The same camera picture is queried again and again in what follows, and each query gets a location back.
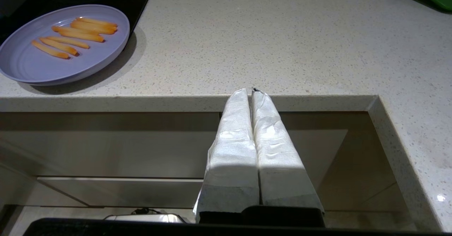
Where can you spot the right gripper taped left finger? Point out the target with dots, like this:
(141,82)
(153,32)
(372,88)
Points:
(233,158)

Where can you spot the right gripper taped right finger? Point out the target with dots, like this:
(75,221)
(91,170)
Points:
(279,165)

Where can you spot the purple round plate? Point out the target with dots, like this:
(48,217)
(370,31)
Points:
(35,66)

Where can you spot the silver black robot base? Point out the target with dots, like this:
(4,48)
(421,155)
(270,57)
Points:
(159,218)

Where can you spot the orange french fry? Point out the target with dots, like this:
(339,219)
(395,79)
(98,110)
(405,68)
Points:
(98,22)
(51,50)
(87,27)
(70,42)
(80,35)

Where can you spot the orange carrot stick middle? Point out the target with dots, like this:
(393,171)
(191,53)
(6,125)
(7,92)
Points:
(58,46)

